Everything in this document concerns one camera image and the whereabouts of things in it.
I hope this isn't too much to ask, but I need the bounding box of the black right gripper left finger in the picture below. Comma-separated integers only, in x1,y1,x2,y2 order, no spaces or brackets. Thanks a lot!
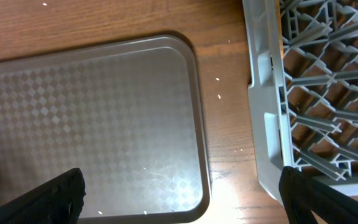
0,168,86,224

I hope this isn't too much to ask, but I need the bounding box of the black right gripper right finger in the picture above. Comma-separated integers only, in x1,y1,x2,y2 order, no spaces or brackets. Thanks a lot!
278,166,358,223

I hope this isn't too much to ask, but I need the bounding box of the grey dishwasher rack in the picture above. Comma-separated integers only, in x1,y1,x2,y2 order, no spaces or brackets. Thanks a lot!
243,0,358,200

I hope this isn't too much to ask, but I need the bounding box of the brown serving tray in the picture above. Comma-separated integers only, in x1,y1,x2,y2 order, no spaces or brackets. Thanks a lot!
0,35,211,223

